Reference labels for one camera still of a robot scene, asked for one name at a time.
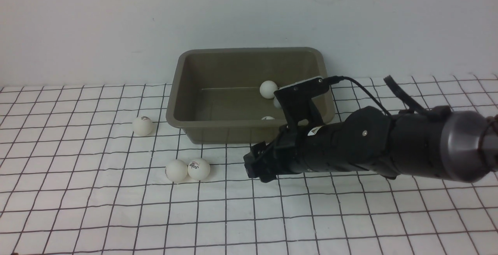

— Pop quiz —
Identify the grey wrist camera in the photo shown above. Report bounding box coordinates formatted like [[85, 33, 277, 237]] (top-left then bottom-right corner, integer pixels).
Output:
[[274, 76, 330, 132]]

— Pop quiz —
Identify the white black grid tablecloth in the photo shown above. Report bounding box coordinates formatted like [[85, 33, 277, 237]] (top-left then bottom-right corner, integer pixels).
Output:
[[0, 83, 498, 255]]

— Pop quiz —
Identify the white ping-pong ball plain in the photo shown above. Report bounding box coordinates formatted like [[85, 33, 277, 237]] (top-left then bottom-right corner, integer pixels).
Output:
[[164, 159, 188, 183]]

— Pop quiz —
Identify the white ping-pong ball red logo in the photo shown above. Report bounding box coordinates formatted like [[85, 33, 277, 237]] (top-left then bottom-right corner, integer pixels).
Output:
[[187, 158, 210, 181]]

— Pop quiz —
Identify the olive green plastic bin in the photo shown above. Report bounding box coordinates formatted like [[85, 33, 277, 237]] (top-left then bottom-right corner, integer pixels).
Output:
[[167, 47, 327, 144]]

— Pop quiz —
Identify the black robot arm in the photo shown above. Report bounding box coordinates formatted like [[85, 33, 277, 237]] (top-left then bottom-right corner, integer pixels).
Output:
[[244, 106, 497, 183]]

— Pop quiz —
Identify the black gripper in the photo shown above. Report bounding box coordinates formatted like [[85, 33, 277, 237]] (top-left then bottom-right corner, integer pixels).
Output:
[[244, 106, 391, 183]]

